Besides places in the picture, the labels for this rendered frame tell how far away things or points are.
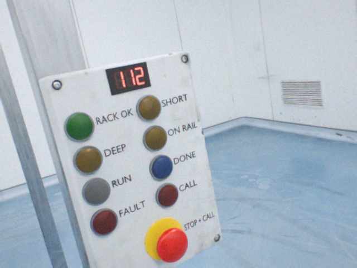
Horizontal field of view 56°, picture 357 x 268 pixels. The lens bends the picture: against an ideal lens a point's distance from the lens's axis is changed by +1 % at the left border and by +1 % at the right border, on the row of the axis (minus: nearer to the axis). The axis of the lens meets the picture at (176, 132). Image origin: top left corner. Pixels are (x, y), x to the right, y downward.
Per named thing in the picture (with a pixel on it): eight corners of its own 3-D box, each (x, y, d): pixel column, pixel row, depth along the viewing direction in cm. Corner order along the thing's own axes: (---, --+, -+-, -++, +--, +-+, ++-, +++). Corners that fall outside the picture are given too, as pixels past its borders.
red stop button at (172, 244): (193, 255, 39) (187, 225, 38) (164, 271, 37) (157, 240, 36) (174, 240, 43) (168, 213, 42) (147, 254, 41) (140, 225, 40)
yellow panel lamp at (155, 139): (170, 146, 39) (165, 124, 38) (149, 153, 37) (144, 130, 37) (167, 146, 39) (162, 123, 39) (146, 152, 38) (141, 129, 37)
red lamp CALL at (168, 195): (181, 202, 40) (177, 181, 40) (162, 211, 39) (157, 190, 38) (178, 200, 41) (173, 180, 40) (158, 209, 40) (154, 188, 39)
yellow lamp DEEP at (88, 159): (105, 168, 35) (99, 144, 34) (80, 177, 34) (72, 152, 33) (103, 167, 36) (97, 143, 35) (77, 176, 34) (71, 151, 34)
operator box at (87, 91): (223, 241, 45) (189, 49, 40) (106, 305, 38) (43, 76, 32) (199, 225, 50) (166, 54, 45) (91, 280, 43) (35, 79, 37)
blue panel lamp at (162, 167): (175, 175, 39) (171, 153, 39) (155, 183, 38) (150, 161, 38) (172, 173, 40) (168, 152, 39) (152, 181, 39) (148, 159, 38)
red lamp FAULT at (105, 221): (120, 229, 37) (115, 206, 36) (96, 240, 35) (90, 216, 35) (117, 227, 37) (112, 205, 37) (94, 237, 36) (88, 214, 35)
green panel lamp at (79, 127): (97, 136, 34) (90, 110, 34) (70, 144, 33) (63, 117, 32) (95, 135, 35) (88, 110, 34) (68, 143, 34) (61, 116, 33)
